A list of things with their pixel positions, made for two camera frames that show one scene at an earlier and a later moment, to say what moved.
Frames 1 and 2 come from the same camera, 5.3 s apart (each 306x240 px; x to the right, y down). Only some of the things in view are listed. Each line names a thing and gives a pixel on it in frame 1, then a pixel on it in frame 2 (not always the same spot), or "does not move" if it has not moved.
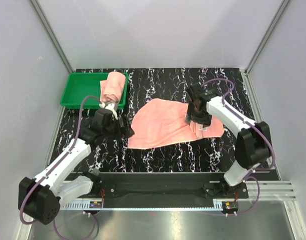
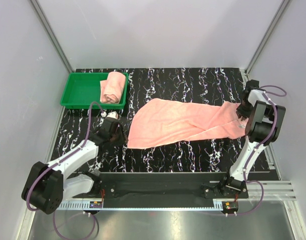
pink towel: [157, 122] does not move
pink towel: [111, 90] does not move
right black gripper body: [199, 117] → [244, 109]
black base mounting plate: [155, 186] does not move
